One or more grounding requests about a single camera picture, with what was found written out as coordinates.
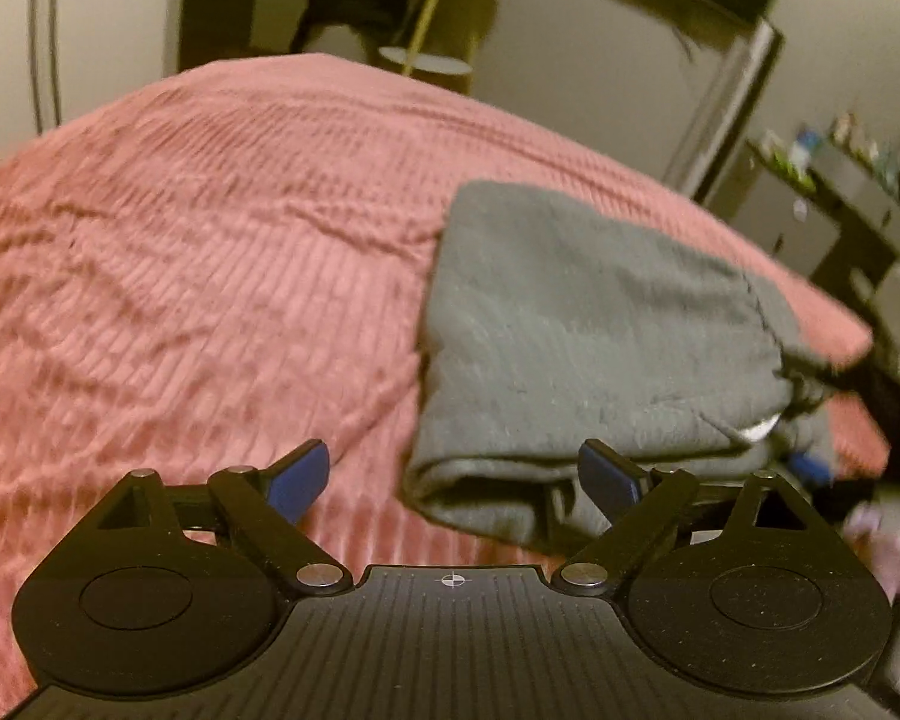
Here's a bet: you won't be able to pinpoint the yellow-legged tiered side table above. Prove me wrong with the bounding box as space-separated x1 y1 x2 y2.
379 0 497 95

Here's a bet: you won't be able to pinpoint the grey sweat pants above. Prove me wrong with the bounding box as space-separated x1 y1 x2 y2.
401 180 835 550

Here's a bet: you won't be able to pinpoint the blue and white package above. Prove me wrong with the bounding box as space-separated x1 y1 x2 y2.
790 130 821 175

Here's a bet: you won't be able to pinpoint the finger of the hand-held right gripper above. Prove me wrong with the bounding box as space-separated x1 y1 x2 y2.
782 351 880 397
790 448 835 494

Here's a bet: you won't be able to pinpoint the grey dressing table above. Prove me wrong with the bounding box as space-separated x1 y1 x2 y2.
808 141 900 302

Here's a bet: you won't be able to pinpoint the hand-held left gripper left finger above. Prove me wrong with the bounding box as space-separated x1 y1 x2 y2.
94 439 353 596

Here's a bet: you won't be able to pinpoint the grey drawer cabinet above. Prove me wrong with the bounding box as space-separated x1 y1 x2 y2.
718 142 845 275

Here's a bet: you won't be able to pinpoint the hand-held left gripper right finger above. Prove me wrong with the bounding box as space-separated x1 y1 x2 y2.
552 439 824 596

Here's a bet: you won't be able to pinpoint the dark door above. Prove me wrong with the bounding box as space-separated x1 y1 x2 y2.
178 0 265 74

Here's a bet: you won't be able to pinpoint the pink ribbed blanket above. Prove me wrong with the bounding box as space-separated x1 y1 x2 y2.
0 52 895 720

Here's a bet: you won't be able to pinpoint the white tower air conditioner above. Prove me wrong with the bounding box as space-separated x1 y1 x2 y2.
661 19 786 201

